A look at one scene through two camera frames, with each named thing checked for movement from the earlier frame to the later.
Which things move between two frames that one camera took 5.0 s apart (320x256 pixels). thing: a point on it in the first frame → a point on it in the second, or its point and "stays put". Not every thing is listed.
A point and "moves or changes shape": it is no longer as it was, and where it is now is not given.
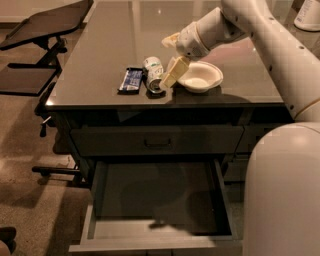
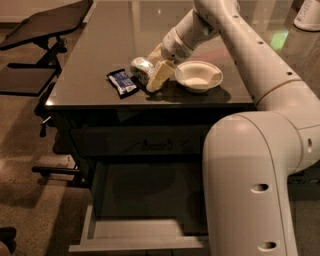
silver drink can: x=153 y=68 moves or changes shape
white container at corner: x=308 y=17 stays put
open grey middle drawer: x=159 y=206 stays put
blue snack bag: x=131 y=81 → x=123 y=83
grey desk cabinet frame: x=94 y=135 stays put
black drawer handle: x=157 y=145 stays put
